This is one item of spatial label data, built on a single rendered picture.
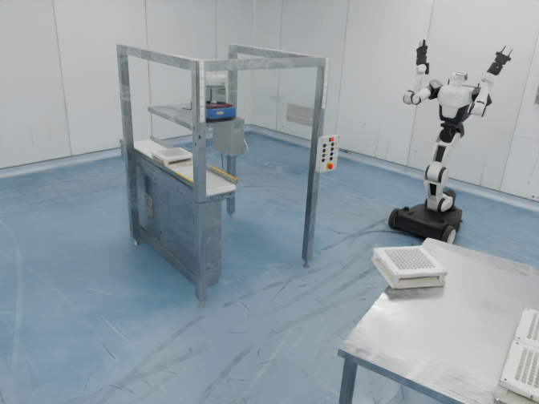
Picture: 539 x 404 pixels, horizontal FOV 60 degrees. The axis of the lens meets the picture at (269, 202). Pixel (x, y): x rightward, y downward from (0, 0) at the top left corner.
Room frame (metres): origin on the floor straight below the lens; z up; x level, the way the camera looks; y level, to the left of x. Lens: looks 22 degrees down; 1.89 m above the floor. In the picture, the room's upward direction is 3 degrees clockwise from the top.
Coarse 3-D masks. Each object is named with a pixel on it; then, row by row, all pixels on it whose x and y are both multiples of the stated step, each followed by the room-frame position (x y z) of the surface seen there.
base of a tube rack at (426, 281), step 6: (372, 258) 1.95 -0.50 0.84; (378, 264) 1.88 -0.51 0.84; (384, 270) 1.83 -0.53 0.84; (384, 276) 1.80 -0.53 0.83; (390, 276) 1.78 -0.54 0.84; (390, 282) 1.75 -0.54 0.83; (402, 282) 1.73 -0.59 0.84; (408, 282) 1.74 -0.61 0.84; (414, 282) 1.74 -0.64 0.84; (420, 282) 1.74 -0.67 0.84; (426, 282) 1.75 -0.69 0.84; (432, 282) 1.75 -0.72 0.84; (438, 282) 1.76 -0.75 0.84; (444, 282) 1.76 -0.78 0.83; (402, 288) 1.72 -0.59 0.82
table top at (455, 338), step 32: (448, 256) 2.05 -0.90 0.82; (480, 256) 2.06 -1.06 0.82; (416, 288) 1.74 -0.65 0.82; (448, 288) 1.75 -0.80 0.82; (480, 288) 1.76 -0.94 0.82; (512, 288) 1.77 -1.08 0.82; (384, 320) 1.49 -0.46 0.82; (416, 320) 1.50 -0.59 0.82; (448, 320) 1.51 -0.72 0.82; (480, 320) 1.52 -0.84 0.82; (512, 320) 1.53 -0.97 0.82; (352, 352) 1.30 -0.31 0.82; (384, 352) 1.31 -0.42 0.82; (416, 352) 1.32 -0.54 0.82; (448, 352) 1.33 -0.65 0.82; (480, 352) 1.33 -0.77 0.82; (416, 384) 1.17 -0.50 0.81; (448, 384) 1.17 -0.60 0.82; (480, 384) 1.18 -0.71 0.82
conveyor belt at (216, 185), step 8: (136, 144) 3.77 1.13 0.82; (144, 144) 3.78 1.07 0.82; (152, 144) 3.79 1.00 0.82; (144, 152) 3.55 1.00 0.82; (176, 168) 3.19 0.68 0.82; (184, 168) 3.20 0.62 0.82; (192, 168) 3.21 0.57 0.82; (192, 176) 3.03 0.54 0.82; (208, 176) 3.05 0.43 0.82; (216, 176) 3.06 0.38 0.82; (208, 184) 2.89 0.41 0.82; (216, 184) 2.90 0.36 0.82; (224, 184) 2.91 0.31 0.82; (232, 184) 2.92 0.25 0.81; (208, 192) 2.78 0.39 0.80; (216, 192) 2.81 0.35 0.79; (224, 192) 2.86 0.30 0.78
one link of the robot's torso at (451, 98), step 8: (448, 80) 4.27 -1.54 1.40; (440, 88) 4.14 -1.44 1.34; (448, 88) 4.09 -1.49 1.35; (456, 88) 4.05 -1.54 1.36; (464, 88) 4.03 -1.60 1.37; (472, 88) 4.08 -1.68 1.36; (440, 96) 4.10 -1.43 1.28; (448, 96) 4.06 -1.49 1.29; (456, 96) 4.01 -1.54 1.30; (464, 96) 3.98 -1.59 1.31; (472, 96) 3.99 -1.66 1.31; (440, 104) 4.10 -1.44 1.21; (448, 104) 4.05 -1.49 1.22; (456, 104) 4.00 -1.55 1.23; (464, 104) 3.97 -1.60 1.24; (440, 112) 4.11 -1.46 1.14; (448, 112) 4.05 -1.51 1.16; (456, 112) 4.01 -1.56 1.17; (464, 112) 4.01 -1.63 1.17; (448, 120) 4.07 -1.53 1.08; (456, 120) 4.02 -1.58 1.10; (464, 120) 4.11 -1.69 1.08
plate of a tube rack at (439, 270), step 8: (376, 248) 1.95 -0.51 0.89; (384, 248) 1.95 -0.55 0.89; (392, 248) 1.95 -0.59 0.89; (408, 248) 1.96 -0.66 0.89; (376, 256) 1.91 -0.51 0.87; (384, 256) 1.88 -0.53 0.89; (384, 264) 1.82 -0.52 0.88; (392, 264) 1.81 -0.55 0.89; (392, 272) 1.74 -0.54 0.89; (400, 272) 1.74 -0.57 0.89; (408, 272) 1.74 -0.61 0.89; (416, 272) 1.75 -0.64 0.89; (424, 272) 1.75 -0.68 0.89; (432, 272) 1.75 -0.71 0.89; (440, 272) 1.76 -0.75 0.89
